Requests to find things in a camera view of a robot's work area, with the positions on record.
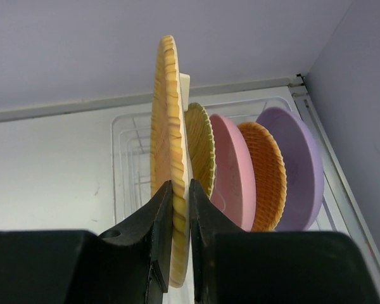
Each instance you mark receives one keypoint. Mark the purple round plate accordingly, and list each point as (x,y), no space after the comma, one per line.
(304,168)

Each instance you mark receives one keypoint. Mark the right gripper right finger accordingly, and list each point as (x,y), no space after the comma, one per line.
(231,265)

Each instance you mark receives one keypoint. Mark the square woven bamboo plate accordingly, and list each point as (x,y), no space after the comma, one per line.
(167,156)

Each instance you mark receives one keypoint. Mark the pink round plate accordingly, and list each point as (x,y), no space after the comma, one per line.
(234,192)

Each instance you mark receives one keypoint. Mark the green-rimmed woven plate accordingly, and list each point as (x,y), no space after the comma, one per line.
(201,146)

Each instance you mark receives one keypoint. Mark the orange woven round plate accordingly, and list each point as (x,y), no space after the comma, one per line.
(270,175)

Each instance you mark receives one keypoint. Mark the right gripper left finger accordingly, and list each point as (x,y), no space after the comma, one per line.
(128,263)

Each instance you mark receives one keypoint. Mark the cream round plate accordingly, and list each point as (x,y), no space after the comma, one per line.
(188,175)

